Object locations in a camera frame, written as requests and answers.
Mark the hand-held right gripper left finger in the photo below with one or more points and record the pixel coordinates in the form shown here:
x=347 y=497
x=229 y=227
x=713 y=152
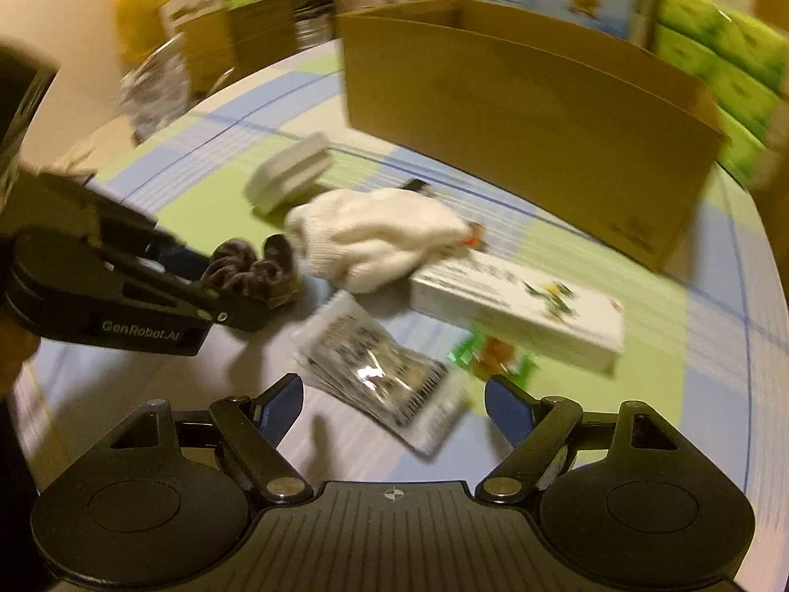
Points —
x=282 y=404

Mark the brown cardboard storage box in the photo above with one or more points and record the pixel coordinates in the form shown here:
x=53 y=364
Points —
x=265 y=31

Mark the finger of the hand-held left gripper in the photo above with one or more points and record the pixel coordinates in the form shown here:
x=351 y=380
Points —
x=182 y=257
x=231 y=316

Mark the clear plastic bag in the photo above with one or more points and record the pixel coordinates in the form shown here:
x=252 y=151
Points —
x=154 y=92

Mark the stack of metal bowls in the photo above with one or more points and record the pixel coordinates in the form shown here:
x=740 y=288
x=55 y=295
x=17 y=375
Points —
x=315 y=21

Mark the long white printed box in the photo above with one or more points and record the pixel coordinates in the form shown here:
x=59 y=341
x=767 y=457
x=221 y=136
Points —
x=524 y=320

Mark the yellow bag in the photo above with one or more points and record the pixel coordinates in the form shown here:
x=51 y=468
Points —
x=148 y=0

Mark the brown velvet scrunchie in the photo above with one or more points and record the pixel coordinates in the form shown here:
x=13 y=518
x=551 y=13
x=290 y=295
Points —
x=271 y=271

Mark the pack of green tissues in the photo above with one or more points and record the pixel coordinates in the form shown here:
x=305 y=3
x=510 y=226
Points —
x=715 y=37

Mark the silver foil packet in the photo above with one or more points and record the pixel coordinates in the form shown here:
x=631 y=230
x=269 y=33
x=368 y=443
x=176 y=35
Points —
x=376 y=376

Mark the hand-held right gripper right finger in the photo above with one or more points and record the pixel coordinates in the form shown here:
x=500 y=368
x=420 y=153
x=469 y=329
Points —
x=506 y=407

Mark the red snack packet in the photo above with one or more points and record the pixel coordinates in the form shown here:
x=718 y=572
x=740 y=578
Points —
x=473 y=235

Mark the white knitted glove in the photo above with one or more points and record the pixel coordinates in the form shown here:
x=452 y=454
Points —
x=370 y=234

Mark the green snack packet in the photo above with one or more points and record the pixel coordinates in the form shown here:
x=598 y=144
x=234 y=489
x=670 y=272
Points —
x=487 y=351

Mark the checked tablecloth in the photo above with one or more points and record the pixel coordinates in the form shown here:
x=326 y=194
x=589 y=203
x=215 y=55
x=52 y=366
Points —
x=185 y=154

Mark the black comb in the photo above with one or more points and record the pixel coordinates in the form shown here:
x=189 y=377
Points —
x=414 y=185

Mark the white square night light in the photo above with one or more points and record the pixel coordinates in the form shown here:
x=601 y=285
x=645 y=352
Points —
x=286 y=172

